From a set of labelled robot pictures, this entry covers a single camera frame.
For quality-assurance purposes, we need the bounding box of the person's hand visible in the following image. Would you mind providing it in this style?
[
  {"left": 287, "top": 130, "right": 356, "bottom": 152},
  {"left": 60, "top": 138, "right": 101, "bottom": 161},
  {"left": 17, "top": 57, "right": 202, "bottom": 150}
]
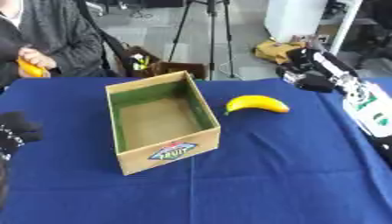
[{"left": 17, "top": 46, "right": 59, "bottom": 71}]

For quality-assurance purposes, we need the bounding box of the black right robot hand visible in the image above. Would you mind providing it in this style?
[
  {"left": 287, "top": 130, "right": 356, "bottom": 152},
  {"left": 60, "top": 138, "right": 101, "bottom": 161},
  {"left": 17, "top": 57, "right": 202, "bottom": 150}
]
[{"left": 276, "top": 47, "right": 361, "bottom": 94}]

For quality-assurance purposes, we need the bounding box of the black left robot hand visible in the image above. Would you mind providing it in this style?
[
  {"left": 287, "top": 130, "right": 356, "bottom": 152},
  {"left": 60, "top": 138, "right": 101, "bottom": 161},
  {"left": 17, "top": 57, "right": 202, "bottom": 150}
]
[{"left": 0, "top": 110, "right": 45, "bottom": 162}]

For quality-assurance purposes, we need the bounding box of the yellow toy fruit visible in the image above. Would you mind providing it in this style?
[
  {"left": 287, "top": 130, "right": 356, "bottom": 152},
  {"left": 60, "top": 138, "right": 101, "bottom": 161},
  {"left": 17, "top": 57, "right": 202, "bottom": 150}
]
[{"left": 15, "top": 57, "right": 53, "bottom": 79}]

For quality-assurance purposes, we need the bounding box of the tan cardboard box green inside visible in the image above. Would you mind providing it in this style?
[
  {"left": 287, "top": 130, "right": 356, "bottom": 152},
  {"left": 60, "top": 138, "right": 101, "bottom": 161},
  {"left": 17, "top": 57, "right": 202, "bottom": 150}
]
[{"left": 104, "top": 70, "right": 222, "bottom": 177}]

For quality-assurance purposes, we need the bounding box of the person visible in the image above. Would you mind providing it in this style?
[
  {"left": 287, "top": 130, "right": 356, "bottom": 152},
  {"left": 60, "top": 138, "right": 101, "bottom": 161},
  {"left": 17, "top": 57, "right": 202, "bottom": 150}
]
[{"left": 0, "top": 0, "right": 108, "bottom": 92}]

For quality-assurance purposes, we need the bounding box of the yellow bag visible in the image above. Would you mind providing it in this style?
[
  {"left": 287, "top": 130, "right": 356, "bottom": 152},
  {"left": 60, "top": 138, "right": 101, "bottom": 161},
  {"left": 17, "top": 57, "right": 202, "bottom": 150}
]
[{"left": 252, "top": 39, "right": 308, "bottom": 65}]

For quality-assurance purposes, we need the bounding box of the white cabinet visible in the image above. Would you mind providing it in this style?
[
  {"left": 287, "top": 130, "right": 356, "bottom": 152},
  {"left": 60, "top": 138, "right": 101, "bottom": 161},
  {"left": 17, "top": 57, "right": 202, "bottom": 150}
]
[{"left": 262, "top": 0, "right": 365, "bottom": 56}]

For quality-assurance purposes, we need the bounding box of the yellow toy banana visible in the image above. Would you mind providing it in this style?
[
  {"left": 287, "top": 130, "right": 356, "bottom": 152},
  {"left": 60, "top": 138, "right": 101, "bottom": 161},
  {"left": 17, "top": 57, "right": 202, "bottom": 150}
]
[{"left": 223, "top": 94, "right": 291, "bottom": 116}]

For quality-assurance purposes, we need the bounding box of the black tripod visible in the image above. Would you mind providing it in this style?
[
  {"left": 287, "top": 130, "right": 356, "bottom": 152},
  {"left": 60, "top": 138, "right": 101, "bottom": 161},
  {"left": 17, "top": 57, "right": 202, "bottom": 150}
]
[{"left": 166, "top": 0, "right": 242, "bottom": 81}]

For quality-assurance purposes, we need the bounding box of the brown open bag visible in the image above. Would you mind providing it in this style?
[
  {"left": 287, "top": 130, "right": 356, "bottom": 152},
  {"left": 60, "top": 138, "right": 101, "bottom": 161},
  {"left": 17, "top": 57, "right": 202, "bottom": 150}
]
[{"left": 117, "top": 45, "right": 208, "bottom": 81}]

